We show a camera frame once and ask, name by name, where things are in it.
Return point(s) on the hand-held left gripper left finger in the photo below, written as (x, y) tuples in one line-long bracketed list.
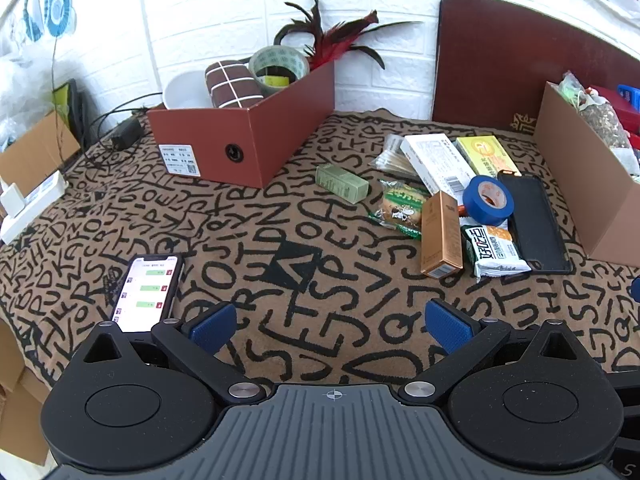
[(215, 326)]

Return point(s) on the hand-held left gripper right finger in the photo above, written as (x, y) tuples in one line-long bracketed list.
[(447, 327)]

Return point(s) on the tall brown carton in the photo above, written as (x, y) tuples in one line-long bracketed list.
[(440, 240)]

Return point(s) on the green and white snack packet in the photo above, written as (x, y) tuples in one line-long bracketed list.
[(497, 252)]

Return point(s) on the blue tape roll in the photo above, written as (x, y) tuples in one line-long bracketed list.
[(477, 207)]

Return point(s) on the green biscuit packet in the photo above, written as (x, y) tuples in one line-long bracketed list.
[(400, 207)]

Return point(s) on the black phone case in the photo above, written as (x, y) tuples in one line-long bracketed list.
[(540, 225)]

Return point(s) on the brown shoe box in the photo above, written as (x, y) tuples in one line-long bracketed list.
[(215, 140)]

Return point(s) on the smartphone with lit screen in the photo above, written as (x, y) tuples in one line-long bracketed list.
[(147, 290)]

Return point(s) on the brown letter-printed blanket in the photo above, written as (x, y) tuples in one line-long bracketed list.
[(310, 270)]

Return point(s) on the white medicine box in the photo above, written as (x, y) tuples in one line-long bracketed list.
[(435, 160)]

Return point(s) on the yellow medicine box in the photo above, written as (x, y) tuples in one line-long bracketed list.
[(487, 155)]

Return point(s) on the small olive green box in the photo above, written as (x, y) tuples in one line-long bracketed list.
[(342, 183)]

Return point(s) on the cotton swab packet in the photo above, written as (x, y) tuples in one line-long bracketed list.
[(392, 157)]

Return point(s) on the open cardboard box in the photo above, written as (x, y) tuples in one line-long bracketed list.
[(580, 175)]

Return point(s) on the flattened cardboard piece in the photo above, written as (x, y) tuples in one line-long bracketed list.
[(17, 405)]

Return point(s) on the black power adapter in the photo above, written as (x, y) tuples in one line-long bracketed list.
[(126, 132)]

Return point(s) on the white power strip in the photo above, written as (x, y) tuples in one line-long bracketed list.
[(30, 205)]

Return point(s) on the white bowl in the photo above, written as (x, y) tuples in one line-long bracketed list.
[(185, 91)]

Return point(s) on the brown grid-patterned roll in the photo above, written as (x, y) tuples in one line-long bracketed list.
[(232, 84)]

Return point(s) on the plain cardboard carton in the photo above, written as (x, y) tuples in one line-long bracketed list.
[(37, 150)]

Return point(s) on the yellow-green small item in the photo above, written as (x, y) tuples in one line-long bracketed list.
[(276, 80)]

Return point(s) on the clear bag of mixed grains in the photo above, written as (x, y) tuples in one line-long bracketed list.
[(597, 117)]

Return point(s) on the dark wooden board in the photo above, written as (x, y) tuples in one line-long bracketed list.
[(500, 60)]

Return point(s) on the clear packing tape roll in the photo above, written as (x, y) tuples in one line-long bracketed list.
[(280, 60)]

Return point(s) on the red flat box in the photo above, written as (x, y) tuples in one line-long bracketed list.
[(612, 102)]

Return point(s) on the blue small packet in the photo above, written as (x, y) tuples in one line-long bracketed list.
[(630, 97)]

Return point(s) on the clear plastic bag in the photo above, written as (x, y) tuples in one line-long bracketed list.
[(22, 95)]

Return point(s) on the red and dark feather duster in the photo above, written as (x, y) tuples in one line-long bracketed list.
[(332, 42)]

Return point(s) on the blue paper fan decoration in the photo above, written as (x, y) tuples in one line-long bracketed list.
[(55, 7)]

